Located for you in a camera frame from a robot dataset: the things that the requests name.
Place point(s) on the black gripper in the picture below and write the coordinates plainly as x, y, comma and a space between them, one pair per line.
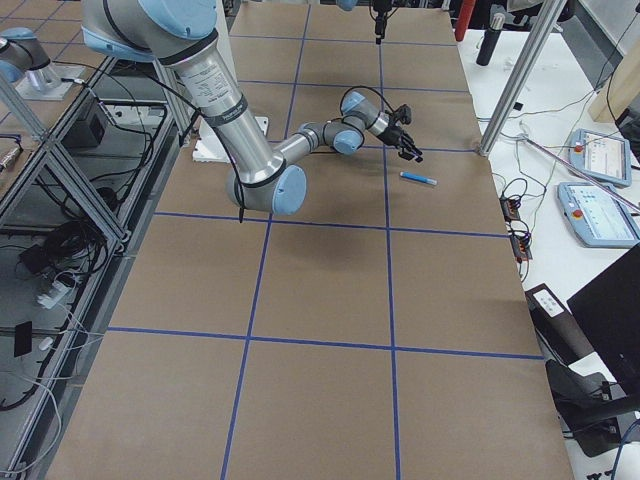
379, 20
392, 134

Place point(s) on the blue highlighter pen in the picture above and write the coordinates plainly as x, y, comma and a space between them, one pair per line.
418, 178

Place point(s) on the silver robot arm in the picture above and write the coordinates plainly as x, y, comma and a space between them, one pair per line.
182, 36
349, 5

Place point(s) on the black thermos bottle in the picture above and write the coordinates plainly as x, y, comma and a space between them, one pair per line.
490, 39

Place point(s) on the metal rod white stand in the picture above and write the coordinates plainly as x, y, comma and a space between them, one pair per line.
576, 172

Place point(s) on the far blue teach pendant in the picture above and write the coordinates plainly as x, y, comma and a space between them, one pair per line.
604, 157

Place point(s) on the blue teach pendant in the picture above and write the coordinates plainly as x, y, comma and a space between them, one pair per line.
604, 157
597, 219

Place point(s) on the near blue teach pendant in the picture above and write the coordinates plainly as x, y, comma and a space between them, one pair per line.
597, 219

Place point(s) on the black label box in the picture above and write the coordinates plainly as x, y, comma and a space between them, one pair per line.
557, 325

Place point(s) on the black monitor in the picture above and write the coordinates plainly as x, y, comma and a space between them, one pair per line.
607, 311

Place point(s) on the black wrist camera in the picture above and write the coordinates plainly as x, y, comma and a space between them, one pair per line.
402, 114

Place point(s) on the aluminium frame post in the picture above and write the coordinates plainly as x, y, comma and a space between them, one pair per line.
536, 40

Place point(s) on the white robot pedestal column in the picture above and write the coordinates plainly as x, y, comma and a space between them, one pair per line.
229, 131

